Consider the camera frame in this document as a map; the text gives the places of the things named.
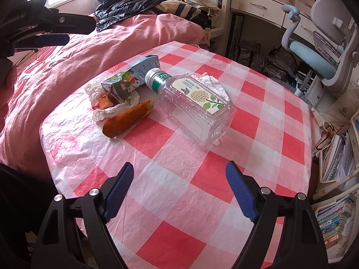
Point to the clear plastic bottle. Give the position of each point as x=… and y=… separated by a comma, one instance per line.
x=190, y=112

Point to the green print juice carton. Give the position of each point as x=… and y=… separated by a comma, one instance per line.
x=126, y=85

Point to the striped beige cloth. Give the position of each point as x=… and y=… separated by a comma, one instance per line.
x=179, y=9

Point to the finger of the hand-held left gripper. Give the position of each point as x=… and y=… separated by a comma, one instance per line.
x=53, y=39
x=75, y=23

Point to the white desk with drawers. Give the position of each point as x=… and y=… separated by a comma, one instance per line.
x=258, y=2

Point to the white plastic bag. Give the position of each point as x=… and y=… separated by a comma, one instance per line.
x=112, y=112

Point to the white canvas bag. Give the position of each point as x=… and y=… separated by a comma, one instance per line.
x=340, y=109

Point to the red white checkered tablecloth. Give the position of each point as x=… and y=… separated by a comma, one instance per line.
x=182, y=145

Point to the grey blue desk chair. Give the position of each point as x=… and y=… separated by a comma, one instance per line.
x=328, y=19

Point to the row of colourful books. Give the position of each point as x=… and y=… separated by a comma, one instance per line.
x=336, y=221

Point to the white tissue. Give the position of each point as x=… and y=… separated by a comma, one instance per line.
x=216, y=85

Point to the orange bread stick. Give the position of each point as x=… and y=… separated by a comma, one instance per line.
x=120, y=122

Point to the black puffer jacket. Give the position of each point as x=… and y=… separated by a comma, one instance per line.
x=126, y=8

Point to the clear bag of papers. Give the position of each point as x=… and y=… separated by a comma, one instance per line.
x=248, y=54
x=280, y=64

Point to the blue milk carton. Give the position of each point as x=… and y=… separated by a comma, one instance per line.
x=143, y=68

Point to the white shelf cart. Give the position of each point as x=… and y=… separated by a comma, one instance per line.
x=331, y=185
x=317, y=201

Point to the person's left hand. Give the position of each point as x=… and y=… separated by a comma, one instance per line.
x=11, y=78

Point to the stack of white papers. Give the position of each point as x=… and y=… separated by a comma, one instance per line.
x=336, y=157

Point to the person's dark clothing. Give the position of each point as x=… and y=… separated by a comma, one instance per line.
x=16, y=201

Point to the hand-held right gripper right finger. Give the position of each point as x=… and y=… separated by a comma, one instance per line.
x=241, y=193

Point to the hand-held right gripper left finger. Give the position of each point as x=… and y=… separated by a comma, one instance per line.
x=117, y=193

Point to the pink bed blanket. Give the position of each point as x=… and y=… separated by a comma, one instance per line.
x=84, y=56

